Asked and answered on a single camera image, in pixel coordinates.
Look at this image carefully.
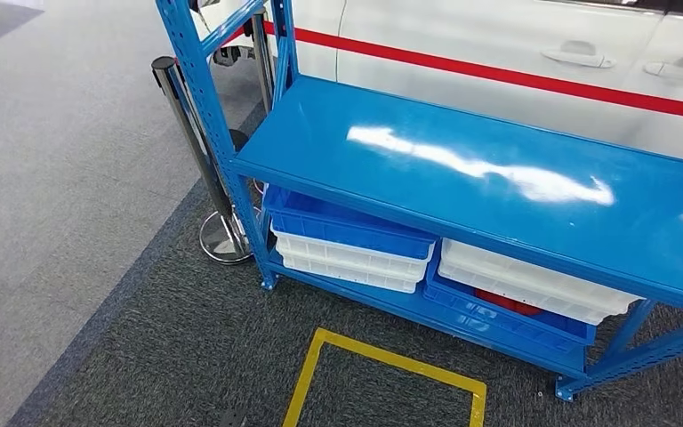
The blue metal shelf rack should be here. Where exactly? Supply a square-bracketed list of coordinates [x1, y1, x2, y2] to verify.
[154, 0, 683, 403]

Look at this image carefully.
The white plastic tray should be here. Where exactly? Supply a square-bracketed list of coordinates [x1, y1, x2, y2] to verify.
[270, 226, 437, 283]
[438, 238, 643, 326]
[277, 253, 422, 294]

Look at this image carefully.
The black pole stand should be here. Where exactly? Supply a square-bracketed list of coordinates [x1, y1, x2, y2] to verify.
[229, 128, 252, 155]

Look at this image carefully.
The red plastic tray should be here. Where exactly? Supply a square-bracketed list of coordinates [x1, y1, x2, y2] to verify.
[473, 288, 546, 318]

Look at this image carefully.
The red barrier belt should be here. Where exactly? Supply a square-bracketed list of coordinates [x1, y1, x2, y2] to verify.
[261, 20, 683, 124]
[221, 24, 248, 48]

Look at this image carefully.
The white car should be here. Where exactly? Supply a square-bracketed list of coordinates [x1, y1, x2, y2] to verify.
[197, 0, 683, 165]

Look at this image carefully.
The chrome stanchion post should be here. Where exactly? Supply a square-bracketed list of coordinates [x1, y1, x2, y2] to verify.
[150, 55, 254, 265]
[250, 8, 276, 114]

